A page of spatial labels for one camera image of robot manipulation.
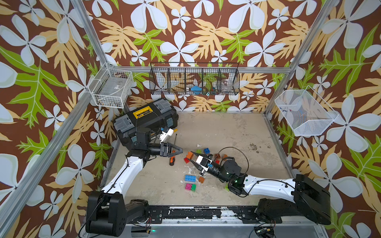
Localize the white wire basket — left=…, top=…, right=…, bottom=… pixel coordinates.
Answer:
left=275, top=86, right=339, bottom=137
left=89, top=63, right=134, bottom=109

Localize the orange black handled screwdriver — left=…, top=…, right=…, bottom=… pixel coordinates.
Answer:
left=169, top=134, right=177, bottom=166

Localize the blue object in basket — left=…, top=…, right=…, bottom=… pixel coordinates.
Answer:
left=191, top=86, right=202, bottom=95

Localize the black wire basket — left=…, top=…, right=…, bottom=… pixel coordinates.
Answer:
left=148, top=62, right=241, bottom=96

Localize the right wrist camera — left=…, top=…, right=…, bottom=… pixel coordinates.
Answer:
left=196, top=155, right=212, bottom=171

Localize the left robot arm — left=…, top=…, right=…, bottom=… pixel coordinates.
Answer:
left=81, top=128, right=183, bottom=238

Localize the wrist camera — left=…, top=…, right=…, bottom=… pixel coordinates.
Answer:
left=196, top=155, right=212, bottom=171
left=159, top=129, right=174, bottom=143

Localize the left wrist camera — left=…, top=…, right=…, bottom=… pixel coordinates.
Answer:
left=159, top=129, right=174, bottom=143

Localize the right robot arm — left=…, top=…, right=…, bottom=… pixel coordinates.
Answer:
left=190, top=152, right=331, bottom=225

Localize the white wire basket left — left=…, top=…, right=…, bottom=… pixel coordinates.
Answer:
left=89, top=63, right=134, bottom=109

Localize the white wire basket right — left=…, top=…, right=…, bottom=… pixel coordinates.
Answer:
left=275, top=86, right=339, bottom=137

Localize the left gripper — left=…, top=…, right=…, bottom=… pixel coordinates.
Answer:
left=146, top=143, right=182, bottom=159

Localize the magenta lego brick front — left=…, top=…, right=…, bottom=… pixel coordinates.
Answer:
left=185, top=183, right=192, bottom=190

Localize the black deli toolbox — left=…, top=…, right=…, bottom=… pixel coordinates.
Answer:
left=113, top=99, right=179, bottom=149

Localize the light blue long lego brick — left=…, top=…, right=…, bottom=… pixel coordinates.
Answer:
left=184, top=175, right=196, bottom=182

